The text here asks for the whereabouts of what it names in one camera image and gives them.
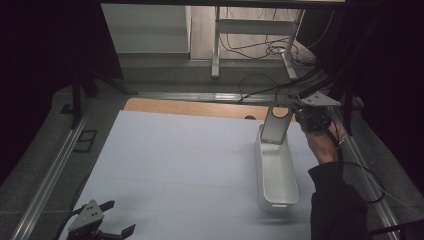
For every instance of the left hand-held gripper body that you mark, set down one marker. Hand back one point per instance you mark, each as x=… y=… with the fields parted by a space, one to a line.
x=87 y=216

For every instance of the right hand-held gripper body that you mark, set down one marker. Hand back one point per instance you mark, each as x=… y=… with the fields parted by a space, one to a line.
x=315 y=113

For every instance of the white plastic storage box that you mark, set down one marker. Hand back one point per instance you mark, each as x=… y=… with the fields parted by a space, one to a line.
x=278 y=173

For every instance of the person's right hand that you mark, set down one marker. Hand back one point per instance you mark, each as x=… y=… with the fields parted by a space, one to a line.
x=325 y=145

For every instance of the black metal stand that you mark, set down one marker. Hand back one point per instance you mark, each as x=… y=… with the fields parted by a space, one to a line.
x=348 y=115
x=76 y=100

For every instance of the black floor socket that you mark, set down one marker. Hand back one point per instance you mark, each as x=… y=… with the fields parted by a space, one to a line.
x=85 y=140

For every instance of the white paper sheet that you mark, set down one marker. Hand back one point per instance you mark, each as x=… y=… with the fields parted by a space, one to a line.
x=186 y=166

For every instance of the wooden table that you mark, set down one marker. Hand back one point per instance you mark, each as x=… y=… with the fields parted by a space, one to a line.
x=186 y=107

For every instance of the white cabinet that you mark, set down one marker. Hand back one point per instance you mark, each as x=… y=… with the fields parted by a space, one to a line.
x=146 y=30

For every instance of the metal floor rail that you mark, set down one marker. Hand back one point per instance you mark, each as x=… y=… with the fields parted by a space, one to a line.
x=376 y=200
x=50 y=173
x=200 y=97

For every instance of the white desk frame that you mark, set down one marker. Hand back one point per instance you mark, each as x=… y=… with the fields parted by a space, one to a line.
x=253 y=26

